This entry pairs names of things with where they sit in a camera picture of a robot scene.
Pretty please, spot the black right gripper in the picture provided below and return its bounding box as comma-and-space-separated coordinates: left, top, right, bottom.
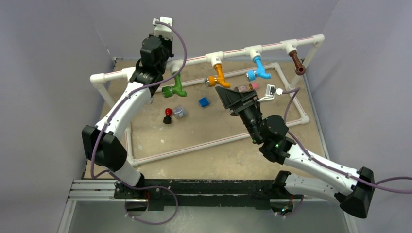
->
214, 88, 263, 144

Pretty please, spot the orange water faucet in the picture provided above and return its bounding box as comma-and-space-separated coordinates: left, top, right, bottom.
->
204, 64, 231, 88

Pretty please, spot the white PVC pipe frame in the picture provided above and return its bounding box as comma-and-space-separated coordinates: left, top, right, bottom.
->
89, 34, 325, 167

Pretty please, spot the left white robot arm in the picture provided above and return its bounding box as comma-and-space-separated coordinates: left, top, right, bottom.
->
81, 35, 173, 199

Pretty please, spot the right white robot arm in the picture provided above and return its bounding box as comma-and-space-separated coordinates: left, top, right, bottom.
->
215, 86, 375, 219

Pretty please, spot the blue water faucet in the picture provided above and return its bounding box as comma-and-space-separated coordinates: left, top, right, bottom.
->
245, 56, 272, 82

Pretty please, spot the green water faucet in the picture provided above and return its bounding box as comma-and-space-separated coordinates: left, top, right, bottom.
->
161, 72, 187, 98

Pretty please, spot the brown water faucet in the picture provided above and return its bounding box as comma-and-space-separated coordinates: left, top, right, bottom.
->
288, 50, 306, 76

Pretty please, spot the pink capped small bottle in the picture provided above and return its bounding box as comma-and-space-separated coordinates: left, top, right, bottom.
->
233, 83, 259, 92

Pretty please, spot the blue cube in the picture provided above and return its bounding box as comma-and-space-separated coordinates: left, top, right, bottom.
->
198, 97, 210, 108

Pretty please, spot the clear plastic small box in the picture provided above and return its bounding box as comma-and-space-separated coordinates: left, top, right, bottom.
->
172, 105, 187, 119

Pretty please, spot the red black knob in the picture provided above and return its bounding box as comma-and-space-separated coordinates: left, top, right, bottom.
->
163, 108, 172, 124

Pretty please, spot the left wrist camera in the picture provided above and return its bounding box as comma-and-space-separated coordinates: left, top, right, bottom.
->
152, 17, 173, 40

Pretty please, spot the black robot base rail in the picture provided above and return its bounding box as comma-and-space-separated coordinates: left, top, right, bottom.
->
114, 175, 301, 211

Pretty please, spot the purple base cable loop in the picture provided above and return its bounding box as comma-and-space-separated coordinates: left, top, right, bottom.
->
124, 184, 180, 226

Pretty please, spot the aluminium extrusion frame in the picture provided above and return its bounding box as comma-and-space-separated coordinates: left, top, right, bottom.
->
58, 179, 116, 233

